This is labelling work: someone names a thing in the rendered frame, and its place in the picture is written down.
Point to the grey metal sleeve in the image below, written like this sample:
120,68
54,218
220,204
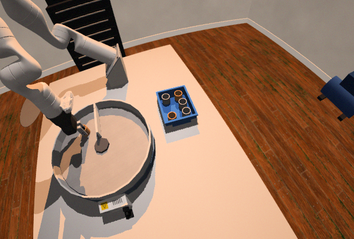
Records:
182,103
166,98
186,111

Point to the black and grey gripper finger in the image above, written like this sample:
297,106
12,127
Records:
80,124
81,131

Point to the blue crate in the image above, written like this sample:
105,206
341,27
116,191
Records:
173,106

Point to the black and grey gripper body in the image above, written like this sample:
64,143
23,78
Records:
59,112

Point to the bronze metal sleeve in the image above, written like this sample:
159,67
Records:
171,114
178,95
87,130

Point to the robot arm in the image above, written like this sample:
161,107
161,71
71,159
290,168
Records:
18,75

